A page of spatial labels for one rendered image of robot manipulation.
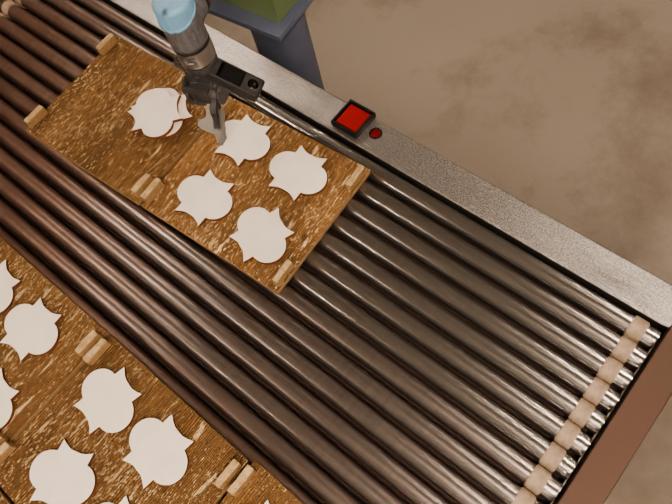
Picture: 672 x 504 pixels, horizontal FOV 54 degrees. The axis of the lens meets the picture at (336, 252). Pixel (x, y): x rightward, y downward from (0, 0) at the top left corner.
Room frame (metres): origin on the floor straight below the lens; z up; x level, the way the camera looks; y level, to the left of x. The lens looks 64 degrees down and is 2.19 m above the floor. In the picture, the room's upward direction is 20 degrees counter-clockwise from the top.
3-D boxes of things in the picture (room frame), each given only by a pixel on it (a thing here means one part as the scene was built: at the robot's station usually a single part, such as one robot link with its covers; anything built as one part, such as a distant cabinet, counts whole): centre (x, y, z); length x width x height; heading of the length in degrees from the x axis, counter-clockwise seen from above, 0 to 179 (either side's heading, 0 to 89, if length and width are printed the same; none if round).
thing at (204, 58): (0.99, 0.13, 1.24); 0.08 x 0.08 x 0.05
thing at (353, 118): (0.94, -0.14, 0.92); 0.06 x 0.06 x 0.01; 33
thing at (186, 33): (0.99, 0.13, 1.32); 0.09 x 0.08 x 0.11; 146
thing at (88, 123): (1.18, 0.38, 0.93); 0.41 x 0.35 x 0.02; 36
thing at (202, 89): (0.99, 0.13, 1.16); 0.09 x 0.08 x 0.12; 56
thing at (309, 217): (0.84, 0.13, 0.93); 0.41 x 0.35 x 0.02; 37
